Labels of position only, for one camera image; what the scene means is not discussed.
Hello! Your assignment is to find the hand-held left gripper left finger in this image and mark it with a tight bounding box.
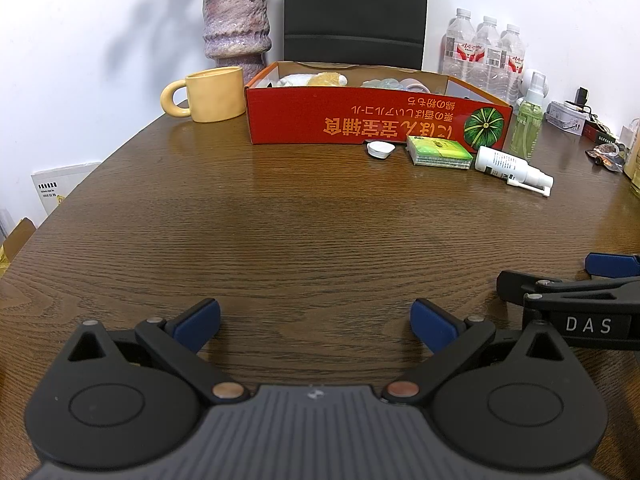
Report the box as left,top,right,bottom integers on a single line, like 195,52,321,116
65,298,251,406

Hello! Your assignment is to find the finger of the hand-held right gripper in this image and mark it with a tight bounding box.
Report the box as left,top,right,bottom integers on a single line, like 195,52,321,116
496,270,640,307
585,253,640,279

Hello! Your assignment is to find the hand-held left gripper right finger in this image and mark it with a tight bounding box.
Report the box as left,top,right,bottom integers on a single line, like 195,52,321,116
382,298,576,406

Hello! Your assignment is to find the red cardboard box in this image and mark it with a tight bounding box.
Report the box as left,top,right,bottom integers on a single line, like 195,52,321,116
244,61,514,150

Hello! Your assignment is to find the iridescent plastic bag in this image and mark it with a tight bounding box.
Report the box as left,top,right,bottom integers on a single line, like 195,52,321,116
361,77,408,91

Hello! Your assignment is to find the white and yellow plush toy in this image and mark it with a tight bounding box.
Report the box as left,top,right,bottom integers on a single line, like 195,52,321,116
277,72,349,87

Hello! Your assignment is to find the crumpled snack wrapper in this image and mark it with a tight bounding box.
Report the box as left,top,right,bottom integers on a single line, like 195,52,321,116
589,142,628,173

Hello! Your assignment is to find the white spray bottle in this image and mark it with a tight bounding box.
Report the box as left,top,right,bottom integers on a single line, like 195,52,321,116
473,146,555,198

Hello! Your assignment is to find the dark flat box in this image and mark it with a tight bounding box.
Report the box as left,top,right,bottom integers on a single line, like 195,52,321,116
582,124,621,145

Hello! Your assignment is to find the green tissue pack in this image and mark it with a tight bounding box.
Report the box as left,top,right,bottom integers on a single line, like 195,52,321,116
405,135,474,170

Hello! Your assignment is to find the green spray bottle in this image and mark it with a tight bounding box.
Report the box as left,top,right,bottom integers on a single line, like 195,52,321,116
509,71,546,162

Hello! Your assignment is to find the white paper box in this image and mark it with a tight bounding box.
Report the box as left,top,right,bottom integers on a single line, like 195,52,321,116
30,161,102,218

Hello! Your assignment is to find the white round device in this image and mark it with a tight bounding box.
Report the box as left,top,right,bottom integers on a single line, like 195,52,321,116
520,69,552,98

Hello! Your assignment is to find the brown cardboard box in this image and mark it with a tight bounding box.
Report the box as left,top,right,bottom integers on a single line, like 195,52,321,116
0,217,37,267

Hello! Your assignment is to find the clear water bottle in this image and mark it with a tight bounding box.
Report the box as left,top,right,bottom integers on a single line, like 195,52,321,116
500,24,529,104
442,8,478,82
472,16,505,93

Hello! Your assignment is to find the yellow mug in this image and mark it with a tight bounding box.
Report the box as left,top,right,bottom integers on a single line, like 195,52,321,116
161,66,247,124

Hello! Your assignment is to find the purple ceramic vase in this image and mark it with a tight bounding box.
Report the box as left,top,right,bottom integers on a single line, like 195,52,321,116
201,0,273,83

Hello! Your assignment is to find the black paper bag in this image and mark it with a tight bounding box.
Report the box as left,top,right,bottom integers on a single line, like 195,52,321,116
283,0,430,69

